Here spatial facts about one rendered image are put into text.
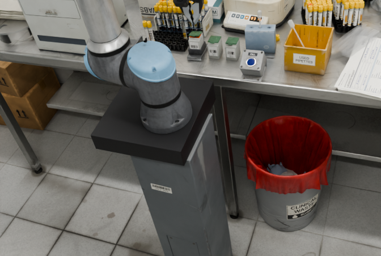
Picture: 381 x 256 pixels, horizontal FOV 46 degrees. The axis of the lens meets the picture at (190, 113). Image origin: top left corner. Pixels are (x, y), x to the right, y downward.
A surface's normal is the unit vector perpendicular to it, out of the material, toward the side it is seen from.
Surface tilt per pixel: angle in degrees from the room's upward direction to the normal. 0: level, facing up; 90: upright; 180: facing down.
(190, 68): 0
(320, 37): 90
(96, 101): 0
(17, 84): 91
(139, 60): 9
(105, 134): 4
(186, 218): 90
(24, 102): 90
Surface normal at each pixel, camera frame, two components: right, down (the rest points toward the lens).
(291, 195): -0.04, 0.73
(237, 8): -0.49, 0.64
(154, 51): -0.05, -0.65
